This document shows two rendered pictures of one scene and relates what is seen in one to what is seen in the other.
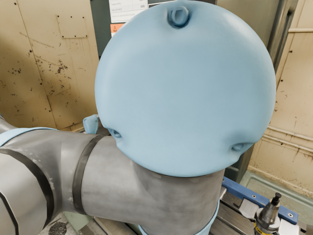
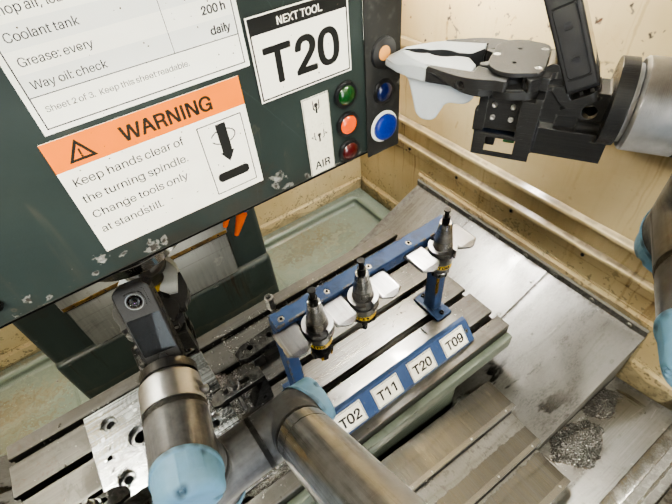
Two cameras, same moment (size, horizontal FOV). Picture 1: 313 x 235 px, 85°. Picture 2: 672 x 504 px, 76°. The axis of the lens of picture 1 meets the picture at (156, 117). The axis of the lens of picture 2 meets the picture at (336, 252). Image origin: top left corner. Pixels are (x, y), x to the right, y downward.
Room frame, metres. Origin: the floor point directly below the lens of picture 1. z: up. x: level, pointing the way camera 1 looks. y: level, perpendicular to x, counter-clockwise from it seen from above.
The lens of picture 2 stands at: (0.35, 0.35, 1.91)
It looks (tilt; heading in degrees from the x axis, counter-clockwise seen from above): 46 degrees down; 288
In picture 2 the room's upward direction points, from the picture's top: 7 degrees counter-clockwise
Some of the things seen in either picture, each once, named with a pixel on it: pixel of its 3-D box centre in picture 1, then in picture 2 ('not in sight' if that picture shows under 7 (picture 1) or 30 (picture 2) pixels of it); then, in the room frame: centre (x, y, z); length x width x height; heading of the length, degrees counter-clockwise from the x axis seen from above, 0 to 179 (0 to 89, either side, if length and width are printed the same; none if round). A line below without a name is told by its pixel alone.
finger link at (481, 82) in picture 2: not in sight; (477, 75); (0.33, -0.04, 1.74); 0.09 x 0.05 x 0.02; 168
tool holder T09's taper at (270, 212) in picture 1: (271, 210); (444, 233); (0.33, -0.34, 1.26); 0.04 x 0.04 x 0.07
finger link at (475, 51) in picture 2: not in sight; (435, 76); (0.37, -0.09, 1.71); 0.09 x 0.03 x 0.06; 168
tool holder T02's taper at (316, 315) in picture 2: not in sight; (315, 312); (0.55, -0.10, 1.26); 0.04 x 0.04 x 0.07
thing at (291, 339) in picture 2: not in sight; (294, 342); (0.59, -0.06, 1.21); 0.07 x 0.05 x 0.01; 138
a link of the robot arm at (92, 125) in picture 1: (99, 123); (184, 456); (0.60, 0.23, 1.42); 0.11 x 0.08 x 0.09; 127
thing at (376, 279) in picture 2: (216, 190); (384, 285); (0.44, -0.22, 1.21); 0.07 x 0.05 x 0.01; 138
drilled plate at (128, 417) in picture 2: not in sight; (164, 425); (0.90, 0.07, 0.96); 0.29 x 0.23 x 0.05; 48
